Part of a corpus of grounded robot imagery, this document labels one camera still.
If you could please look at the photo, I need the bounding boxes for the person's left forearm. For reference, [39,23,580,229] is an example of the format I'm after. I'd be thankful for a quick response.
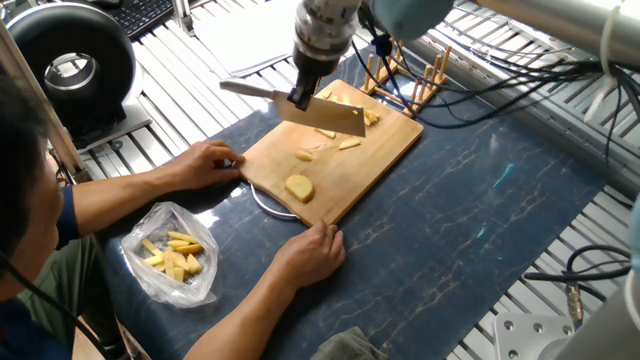
[55,166,183,246]

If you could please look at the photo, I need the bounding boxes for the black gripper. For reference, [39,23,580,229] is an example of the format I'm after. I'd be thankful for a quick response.
[287,30,353,113]

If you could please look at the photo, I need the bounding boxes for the metal mounting plate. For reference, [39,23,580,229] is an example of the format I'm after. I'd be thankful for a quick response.
[490,312,583,360]

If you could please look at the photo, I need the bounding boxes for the bamboo cutting board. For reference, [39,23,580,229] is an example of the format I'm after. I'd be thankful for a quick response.
[243,82,425,229]

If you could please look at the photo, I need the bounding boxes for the white sheet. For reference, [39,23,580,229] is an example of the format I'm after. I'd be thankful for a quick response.
[193,0,303,81]

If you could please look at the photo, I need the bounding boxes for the dark blue marble mat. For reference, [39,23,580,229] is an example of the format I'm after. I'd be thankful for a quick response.
[95,85,623,360]

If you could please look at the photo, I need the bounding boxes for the person's right hand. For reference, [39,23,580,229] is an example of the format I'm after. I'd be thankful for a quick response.
[268,222,347,293]

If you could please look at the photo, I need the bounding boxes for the wooden knife rack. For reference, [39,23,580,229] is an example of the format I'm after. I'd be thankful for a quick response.
[360,40,451,119]

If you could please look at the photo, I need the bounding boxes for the olive trousers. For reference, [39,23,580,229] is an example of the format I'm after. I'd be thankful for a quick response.
[0,235,136,360]

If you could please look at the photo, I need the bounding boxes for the steel cleaver knife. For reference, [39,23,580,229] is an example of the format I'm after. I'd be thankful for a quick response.
[220,80,368,138]

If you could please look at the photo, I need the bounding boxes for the grey-green cloth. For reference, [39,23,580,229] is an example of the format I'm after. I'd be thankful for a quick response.
[308,325,389,360]

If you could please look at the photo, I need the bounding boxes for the black cable with plug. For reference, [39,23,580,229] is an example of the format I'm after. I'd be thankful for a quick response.
[522,245,636,301]

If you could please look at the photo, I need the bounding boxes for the black round ring lamp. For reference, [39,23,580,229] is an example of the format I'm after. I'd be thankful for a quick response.
[0,3,151,151]

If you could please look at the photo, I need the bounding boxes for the plastic bag of potato sticks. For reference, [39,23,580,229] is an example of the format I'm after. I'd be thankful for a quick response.
[120,200,219,307]

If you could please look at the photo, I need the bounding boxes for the black keyboard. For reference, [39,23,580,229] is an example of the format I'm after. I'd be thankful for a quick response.
[95,0,179,43]

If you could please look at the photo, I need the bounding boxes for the person's right forearm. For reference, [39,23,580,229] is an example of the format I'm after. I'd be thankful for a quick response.
[188,280,291,360]

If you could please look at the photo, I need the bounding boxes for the person's left hand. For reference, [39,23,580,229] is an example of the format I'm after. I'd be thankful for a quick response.
[165,142,247,193]

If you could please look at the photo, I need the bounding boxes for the wooden pole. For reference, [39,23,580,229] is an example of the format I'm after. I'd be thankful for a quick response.
[0,20,93,193]

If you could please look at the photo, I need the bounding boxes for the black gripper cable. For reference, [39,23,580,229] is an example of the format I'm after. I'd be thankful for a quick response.
[355,20,640,131]

